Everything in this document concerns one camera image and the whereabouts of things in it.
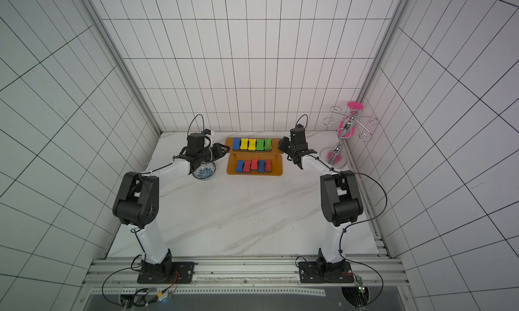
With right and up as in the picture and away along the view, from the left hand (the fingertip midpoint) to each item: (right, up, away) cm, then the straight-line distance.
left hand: (228, 151), depth 95 cm
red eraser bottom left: (+9, -8, +5) cm, 13 cm away
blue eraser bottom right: (+16, -7, +5) cm, 19 cm away
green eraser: (+16, +3, -2) cm, 16 cm away
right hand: (+21, +5, +2) cm, 22 cm away
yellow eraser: (+8, +3, -2) cm, 9 cm away
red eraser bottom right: (+20, -8, +6) cm, 22 cm away
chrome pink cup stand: (+55, +12, -8) cm, 57 cm away
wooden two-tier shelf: (+24, -3, +11) cm, 26 cm away
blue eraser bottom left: (+5, -7, +5) cm, 10 cm away
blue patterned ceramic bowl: (-13, -10, +5) cm, 17 cm away
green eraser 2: (+19, +3, -2) cm, 20 cm away
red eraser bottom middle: (+13, -7, +5) cm, 16 cm away
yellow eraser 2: (+12, +3, -3) cm, 12 cm away
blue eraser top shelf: (+4, +4, -1) cm, 6 cm away
